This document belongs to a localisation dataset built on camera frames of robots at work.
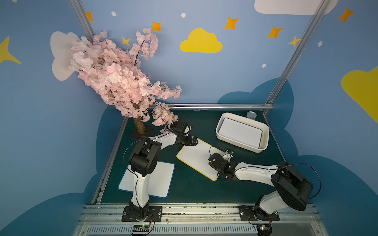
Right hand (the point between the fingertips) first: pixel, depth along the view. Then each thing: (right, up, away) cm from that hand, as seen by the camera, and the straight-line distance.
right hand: (216, 161), depth 92 cm
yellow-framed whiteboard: (-12, +2, +5) cm, 13 cm away
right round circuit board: (+21, -30, -19) cm, 41 cm away
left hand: (-15, +12, +8) cm, 21 cm away
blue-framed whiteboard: (+22, +17, +15) cm, 32 cm away
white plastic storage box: (+27, +26, +19) cm, 42 cm away
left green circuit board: (-41, -29, -20) cm, 53 cm away
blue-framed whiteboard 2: (-35, -11, -6) cm, 37 cm away
